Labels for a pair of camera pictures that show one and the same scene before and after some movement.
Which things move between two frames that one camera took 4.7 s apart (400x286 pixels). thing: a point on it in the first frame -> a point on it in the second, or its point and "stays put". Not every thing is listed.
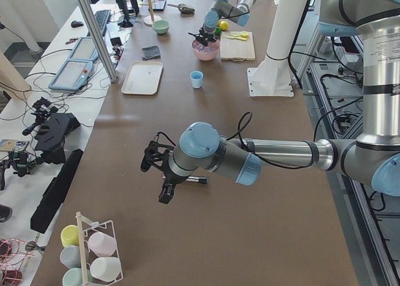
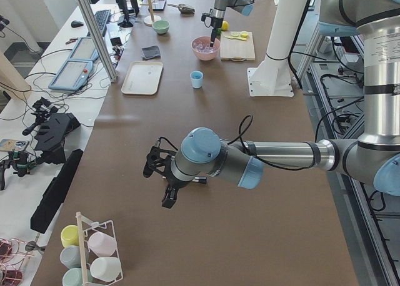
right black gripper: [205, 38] -> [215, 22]
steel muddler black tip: [201, 180] stays put
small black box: [116, 41] stays put
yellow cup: [70, 235] stays put
